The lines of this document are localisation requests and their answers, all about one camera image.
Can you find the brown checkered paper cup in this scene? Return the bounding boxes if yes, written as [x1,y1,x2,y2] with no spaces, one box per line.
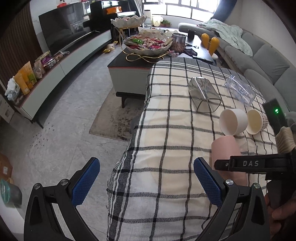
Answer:
[246,109,268,135]

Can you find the pink plastic cup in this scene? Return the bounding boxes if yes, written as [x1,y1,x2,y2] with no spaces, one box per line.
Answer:
[210,136,248,186]

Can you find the white paper cup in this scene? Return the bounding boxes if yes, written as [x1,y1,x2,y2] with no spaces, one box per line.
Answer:
[219,108,248,136]

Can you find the clear plastic cup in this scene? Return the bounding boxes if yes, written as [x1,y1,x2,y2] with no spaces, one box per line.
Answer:
[225,75,256,106]

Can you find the clear glass cup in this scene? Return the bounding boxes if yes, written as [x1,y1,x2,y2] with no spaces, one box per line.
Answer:
[188,77,222,113]

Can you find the person's right hand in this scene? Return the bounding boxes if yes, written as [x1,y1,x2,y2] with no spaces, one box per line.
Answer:
[264,193,296,238]

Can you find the grey sectional sofa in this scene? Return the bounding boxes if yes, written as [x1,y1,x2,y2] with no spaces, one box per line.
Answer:
[178,23,295,113]

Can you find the checkered tablecloth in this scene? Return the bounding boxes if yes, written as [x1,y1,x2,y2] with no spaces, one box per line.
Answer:
[106,57,278,241]

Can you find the beige floor rug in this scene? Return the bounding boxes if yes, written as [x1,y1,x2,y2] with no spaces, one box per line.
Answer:
[89,89,144,141]

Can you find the yellow rabbit ear stool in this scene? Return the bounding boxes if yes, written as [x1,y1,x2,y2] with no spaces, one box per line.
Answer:
[201,33,220,60]

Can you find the white tv cabinet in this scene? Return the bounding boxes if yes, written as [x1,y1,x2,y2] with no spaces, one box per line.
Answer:
[16,30,112,121]

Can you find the light green blanket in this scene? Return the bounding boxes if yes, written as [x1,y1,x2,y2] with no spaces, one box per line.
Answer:
[198,19,253,57]

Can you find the white crumpled cloth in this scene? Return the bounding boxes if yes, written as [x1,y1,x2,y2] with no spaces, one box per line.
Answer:
[4,77,20,101]

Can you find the orange snack bag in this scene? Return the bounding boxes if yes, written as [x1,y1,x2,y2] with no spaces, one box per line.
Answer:
[14,61,37,95]

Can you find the jar of nuts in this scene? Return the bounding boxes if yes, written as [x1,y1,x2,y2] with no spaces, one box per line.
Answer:
[170,33,186,54]

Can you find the blue window curtain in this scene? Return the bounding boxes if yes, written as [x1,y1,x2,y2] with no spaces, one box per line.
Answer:
[211,0,237,22]

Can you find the two-tier snack bowl stand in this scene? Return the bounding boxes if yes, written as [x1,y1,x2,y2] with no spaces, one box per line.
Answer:
[111,15,174,63]

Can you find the black coffee table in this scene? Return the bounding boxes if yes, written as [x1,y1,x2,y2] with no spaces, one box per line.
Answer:
[107,35,216,108]

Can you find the potted green plant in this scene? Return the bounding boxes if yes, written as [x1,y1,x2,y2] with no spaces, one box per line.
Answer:
[159,20,171,28]

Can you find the white air purifier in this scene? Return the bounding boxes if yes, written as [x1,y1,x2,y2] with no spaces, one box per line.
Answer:
[143,9,152,28]

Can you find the black flat television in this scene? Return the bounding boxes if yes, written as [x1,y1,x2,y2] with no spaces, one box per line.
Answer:
[39,1,101,54]

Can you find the black piano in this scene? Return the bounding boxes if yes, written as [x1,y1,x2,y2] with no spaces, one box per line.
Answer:
[83,1,138,40]

